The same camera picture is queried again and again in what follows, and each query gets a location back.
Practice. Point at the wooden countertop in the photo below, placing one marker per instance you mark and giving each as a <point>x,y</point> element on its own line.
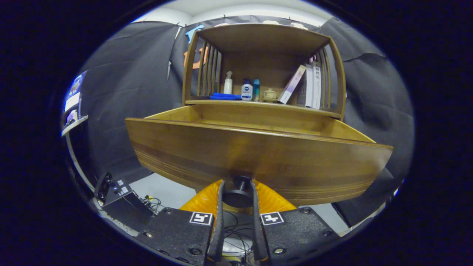
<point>236,102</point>

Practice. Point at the white bottle with blue cap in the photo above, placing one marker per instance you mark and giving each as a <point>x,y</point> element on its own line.
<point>247,91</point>

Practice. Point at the beige lidded tea bowl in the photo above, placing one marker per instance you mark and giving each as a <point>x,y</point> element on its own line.
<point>269,96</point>

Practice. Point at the purple book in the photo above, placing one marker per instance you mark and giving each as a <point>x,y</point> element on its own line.
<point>292,85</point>

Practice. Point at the white pump bottle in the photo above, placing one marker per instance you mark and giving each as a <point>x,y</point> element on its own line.
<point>228,87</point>

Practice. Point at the white book with black lettering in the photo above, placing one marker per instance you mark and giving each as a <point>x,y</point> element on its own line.
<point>317,88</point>

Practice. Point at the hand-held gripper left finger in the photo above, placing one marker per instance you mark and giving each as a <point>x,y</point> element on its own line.
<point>220,221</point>

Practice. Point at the wooden drawer with black knob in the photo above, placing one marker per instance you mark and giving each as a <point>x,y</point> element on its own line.
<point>240,155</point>

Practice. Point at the plain white book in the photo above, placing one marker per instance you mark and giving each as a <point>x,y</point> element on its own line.
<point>309,88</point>

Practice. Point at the blue cloth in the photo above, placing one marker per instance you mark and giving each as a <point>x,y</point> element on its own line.
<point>223,96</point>

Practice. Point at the black equipment box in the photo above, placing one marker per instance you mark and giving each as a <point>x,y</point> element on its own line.
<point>125,208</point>

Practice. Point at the computer monitor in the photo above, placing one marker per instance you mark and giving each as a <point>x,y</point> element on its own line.
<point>75,87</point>

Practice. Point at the wooden cabinet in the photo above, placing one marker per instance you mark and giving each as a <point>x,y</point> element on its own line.
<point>258,37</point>

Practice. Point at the teal bottle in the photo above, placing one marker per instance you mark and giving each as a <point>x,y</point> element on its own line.
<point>256,90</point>

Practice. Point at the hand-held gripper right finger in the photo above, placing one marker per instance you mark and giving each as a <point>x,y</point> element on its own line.
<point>257,221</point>

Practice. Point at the dark patterned book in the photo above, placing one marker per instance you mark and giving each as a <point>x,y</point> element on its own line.
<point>301,96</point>

